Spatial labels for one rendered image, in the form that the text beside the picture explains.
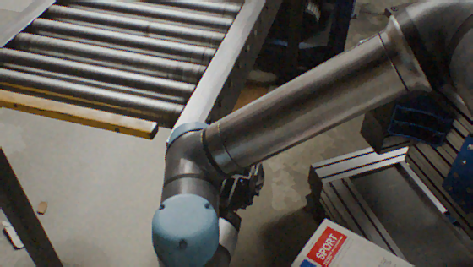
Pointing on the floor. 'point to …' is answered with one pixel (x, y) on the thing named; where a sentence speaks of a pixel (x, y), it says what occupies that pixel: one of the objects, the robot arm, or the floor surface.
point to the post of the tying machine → (339, 28)
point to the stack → (344, 250)
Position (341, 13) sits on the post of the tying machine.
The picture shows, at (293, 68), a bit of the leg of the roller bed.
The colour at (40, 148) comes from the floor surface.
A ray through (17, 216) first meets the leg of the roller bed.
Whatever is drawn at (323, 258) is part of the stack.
